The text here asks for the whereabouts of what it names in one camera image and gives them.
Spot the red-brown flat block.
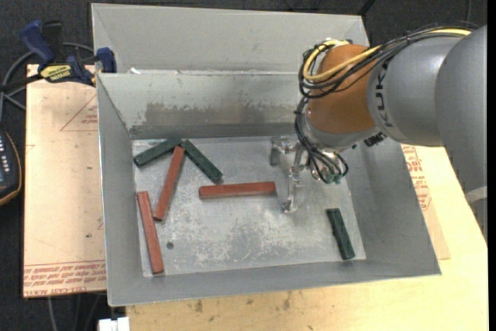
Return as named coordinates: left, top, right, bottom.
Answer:
left=198, top=181, right=277, bottom=201
left=135, top=190, right=166, bottom=276
left=153, top=145, right=186, bottom=222

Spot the brown cardboard board red print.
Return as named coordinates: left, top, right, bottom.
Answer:
left=22, top=64, right=453, bottom=299

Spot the dark green flat block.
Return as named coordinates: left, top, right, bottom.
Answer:
left=325, top=207, right=357, bottom=261
left=180, top=138, right=225, bottom=184
left=133, top=137, right=183, bottom=169

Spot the grey metal bin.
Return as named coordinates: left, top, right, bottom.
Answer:
left=91, top=2, right=443, bottom=307

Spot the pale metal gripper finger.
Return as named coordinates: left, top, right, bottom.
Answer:
left=269, top=135, right=293, bottom=167
left=281, top=167, right=303, bottom=215

